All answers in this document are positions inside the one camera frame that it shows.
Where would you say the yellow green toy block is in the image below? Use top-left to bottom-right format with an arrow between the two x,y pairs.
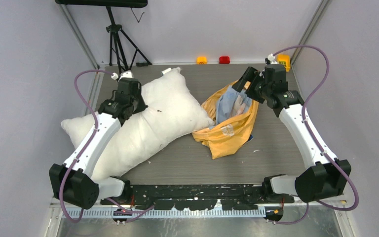
276,54 -> 291,72

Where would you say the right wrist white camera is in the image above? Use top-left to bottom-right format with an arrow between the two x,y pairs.
265,54 -> 278,65

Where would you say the white slotted cable duct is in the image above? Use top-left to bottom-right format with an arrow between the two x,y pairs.
82,207 -> 266,219

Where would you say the black panel on tripod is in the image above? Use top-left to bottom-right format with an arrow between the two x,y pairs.
55,0 -> 148,8

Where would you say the wrist white camera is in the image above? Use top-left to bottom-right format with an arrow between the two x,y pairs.
265,54 -> 278,65
111,70 -> 134,81

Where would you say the orange pillowcase with white print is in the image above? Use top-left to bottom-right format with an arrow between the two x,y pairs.
192,82 -> 259,159

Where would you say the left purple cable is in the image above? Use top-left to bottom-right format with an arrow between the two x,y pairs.
59,69 -> 156,224

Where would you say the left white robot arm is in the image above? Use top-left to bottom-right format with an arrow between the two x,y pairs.
49,78 -> 147,209

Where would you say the white pillow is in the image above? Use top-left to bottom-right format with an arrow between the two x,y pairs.
60,67 -> 215,181

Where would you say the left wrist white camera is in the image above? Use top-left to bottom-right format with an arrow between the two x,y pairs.
111,70 -> 134,81

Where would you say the black tripod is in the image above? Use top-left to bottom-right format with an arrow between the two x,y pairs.
106,6 -> 152,72

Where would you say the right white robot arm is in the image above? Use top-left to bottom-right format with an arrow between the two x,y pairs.
232,64 -> 351,203

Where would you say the red toy block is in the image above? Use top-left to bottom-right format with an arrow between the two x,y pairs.
219,56 -> 230,64

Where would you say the small yellow toy block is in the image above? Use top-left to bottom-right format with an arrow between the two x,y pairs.
196,57 -> 208,65

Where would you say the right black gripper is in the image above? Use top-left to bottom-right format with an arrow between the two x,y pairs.
233,66 -> 272,104

